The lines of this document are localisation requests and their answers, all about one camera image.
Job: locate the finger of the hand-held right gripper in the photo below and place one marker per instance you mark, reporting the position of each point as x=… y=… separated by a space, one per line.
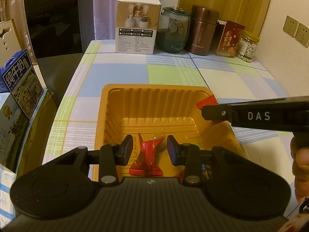
x=217 y=113

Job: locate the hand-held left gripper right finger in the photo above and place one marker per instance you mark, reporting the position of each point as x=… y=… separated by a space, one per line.
x=171 y=149

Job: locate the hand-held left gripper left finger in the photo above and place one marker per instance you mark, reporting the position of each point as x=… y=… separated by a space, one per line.
x=128 y=149

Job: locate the large red candy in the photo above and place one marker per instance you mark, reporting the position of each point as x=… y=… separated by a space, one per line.
x=207 y=101
x=147 y=157

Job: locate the green brown candy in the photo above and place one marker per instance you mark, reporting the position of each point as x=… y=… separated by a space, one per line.
x=198 y=146

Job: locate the orange plastic tray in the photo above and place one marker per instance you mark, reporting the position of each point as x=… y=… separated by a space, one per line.
x=149 y=106

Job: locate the person's right hand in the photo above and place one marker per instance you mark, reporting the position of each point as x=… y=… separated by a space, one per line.
x=301 y=169

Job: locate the checked tablecloth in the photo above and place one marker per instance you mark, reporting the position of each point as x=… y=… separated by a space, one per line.
x=169 y=72

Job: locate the clear plastic nut jar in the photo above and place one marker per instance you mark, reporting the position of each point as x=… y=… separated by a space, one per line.
x=247 y=47

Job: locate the red gold printed packet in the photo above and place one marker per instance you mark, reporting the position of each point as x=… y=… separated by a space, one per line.
x=229 y=40

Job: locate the dark brown box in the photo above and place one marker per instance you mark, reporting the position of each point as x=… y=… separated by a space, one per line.
x=220 y=36

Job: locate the brown metal canister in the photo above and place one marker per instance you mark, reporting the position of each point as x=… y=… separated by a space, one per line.
x=201 y=31

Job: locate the glass jar with lid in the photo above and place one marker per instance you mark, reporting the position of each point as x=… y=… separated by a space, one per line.
x=172 y=31

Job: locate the light blue carton box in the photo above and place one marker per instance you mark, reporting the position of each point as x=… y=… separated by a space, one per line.
x=12 y=130

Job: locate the white product box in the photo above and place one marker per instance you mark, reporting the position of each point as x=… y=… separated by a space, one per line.
x=137 y=26

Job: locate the blue milk carton box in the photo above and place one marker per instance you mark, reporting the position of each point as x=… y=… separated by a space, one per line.
x=21 y=82

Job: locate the white blue patterned cover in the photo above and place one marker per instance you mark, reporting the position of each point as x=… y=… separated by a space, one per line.
x=6 y=193

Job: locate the black glossy appliance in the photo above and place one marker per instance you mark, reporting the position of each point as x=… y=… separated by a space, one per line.
x=58 y=21

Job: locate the white chair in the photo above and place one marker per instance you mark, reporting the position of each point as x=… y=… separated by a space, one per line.
x=7 y=41

